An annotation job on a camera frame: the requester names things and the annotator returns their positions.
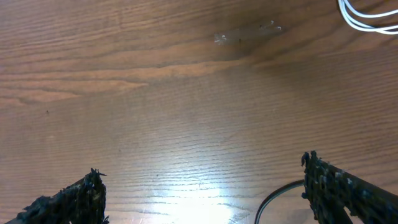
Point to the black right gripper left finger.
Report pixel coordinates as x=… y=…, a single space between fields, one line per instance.
x=80 y=203

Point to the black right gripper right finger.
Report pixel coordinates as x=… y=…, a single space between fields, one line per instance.
x=336 y=195

